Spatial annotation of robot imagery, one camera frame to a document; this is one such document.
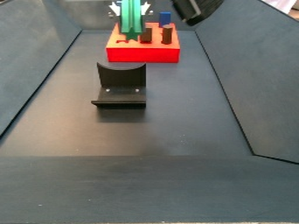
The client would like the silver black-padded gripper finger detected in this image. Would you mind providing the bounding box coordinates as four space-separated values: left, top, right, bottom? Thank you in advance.
108 1 122 16

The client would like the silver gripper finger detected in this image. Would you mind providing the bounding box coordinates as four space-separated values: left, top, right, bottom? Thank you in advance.
140 1 151 15

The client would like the green star-profile bar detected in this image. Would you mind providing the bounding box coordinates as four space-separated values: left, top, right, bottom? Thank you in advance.
120 0 143 40

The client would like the black curved fixture stand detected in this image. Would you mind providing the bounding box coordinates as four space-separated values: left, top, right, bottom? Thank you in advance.
91 64 146 109

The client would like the dark blue square peg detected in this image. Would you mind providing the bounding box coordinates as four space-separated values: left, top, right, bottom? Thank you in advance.
159 11 171 27

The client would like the black round peg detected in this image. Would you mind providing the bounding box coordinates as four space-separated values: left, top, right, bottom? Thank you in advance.
162 24 174 45

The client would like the black hexagonal peg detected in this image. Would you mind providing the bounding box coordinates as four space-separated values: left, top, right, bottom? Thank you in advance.
140 25 152 43

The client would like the red insertion block base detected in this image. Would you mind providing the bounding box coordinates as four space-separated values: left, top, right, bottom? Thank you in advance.
106 23 180 63

